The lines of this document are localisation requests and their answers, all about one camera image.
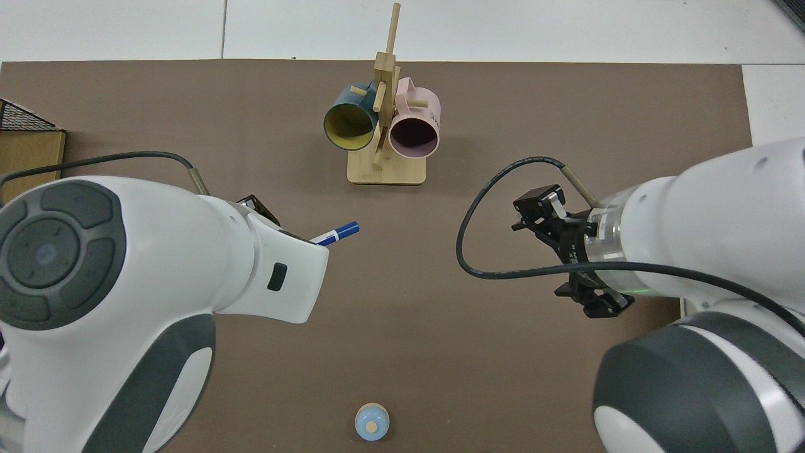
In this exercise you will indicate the wooden cup stand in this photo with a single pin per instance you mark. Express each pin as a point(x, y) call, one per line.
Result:
point(387, 173)

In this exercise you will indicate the blue and white marker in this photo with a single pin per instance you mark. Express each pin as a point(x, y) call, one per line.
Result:
point(343, 231)

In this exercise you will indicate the dark blue mug yellow inside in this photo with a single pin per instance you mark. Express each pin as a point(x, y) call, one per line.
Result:
point(349, 126)

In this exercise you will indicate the small blue round bell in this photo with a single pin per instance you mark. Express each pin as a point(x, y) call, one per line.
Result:
point(371, 423)

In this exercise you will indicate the pink mug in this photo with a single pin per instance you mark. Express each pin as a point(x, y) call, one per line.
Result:
point(412, 135)

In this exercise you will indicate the brown table cloth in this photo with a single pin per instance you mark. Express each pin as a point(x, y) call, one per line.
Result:
point(440, 346)

